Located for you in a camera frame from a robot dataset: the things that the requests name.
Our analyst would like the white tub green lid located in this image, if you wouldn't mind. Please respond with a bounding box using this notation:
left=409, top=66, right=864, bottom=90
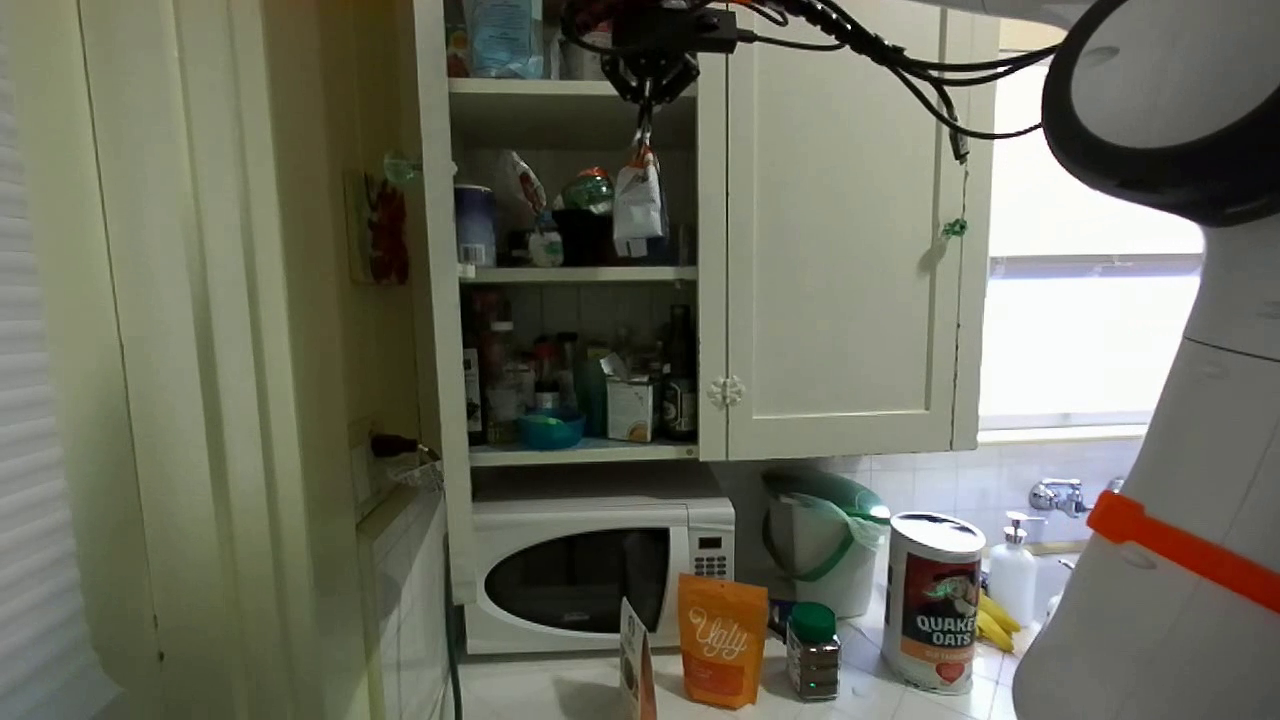
left=762, top=468, right=892, bottom=618

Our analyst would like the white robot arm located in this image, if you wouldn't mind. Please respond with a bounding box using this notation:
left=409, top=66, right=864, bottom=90
left=928, top=0, right=1280, bottom=720

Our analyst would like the white packet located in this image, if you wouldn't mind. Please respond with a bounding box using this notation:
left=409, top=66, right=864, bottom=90
left=610, top=145, right=663, bottom=259

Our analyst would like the white soap bottle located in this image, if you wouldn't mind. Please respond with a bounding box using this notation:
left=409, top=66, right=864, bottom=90
left=987, top=511, right=1034, bottom=625

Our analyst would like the black cable bundle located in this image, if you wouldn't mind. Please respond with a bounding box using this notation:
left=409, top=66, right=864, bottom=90
left=745, top=0, right=1071, bottom=166

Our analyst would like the white microwave oven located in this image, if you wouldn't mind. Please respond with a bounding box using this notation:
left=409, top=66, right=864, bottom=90
left=462, top=490, right=735, bottom=656

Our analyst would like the cream cabinet door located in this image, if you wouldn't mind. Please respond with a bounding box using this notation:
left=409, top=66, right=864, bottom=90
left=705, top=19, right=992, bottom=459

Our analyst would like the white carton in cabinet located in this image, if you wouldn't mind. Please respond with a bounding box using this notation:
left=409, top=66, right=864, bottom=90
left=607, top=378, right=651, bottom=443

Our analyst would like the green lid spice jar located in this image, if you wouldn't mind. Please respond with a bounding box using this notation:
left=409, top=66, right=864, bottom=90
left=786, top=601, right=841, bottom=700

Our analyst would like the teal bowl in cabinet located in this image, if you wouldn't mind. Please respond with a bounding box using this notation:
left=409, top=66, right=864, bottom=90
left=515, top=413, right=585, bottom=450

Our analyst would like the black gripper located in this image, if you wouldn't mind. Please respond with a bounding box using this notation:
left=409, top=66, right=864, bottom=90
left=598, top=4, right=735, bottom=150

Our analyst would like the orange stand-up pouch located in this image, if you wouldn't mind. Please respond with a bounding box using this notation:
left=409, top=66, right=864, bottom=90
left=675, top=574, right=767, bottom=706

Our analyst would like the Quaker oats canister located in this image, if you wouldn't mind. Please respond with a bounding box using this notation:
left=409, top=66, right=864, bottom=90
left=878, top=511, right=984, bottom=690

